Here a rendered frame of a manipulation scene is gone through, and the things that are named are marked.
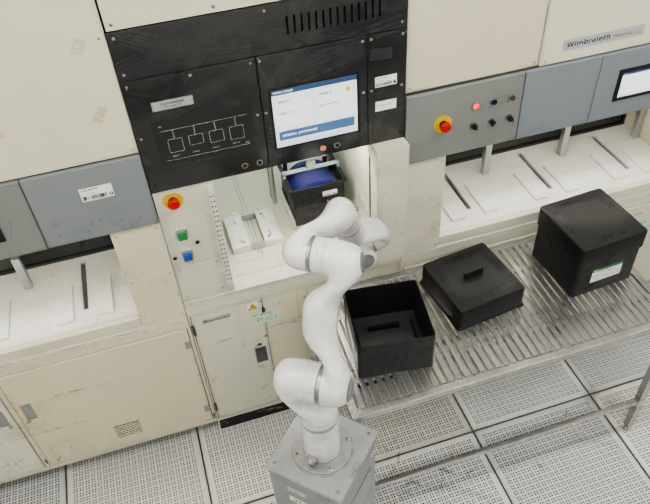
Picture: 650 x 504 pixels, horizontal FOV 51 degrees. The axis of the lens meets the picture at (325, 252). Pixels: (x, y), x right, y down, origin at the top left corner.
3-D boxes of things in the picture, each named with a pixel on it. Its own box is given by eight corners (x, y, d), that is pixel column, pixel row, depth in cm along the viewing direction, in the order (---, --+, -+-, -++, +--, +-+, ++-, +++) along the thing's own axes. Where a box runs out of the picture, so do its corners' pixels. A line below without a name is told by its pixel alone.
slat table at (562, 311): (357, 521, 281) (352, 419, 229) (315, 404, 324) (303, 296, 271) (630, 430, 305) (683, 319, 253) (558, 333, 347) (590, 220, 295)
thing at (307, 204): (293, 234, 278) (286, 172, 256) (280, 205, 292) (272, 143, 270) (349, 220, 282) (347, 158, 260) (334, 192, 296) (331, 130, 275)
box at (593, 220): (571, 299, 263) (584, 252, 245) (529, 253, 282) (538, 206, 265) (632, 278, 269) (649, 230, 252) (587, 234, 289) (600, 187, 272)
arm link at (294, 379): (332, 437, 204) (328, 391, 187) (274, 424, 208) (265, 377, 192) (342, 404, 212) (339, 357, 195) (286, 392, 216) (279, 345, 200)
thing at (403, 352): (344, 320, 261) (342, 290, 249) (414, 309, 263) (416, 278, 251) (358, 379, 241) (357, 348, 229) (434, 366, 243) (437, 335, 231)
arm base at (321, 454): (334, 484, 212) (332, 454, 200) (282, 460, 219) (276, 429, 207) (361, 436, 224) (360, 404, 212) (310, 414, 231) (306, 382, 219)
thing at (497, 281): (458, 332, 254) (461, 309, 245) (418, 281, 274) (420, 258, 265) (524, 305, 262) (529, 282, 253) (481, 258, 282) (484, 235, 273)
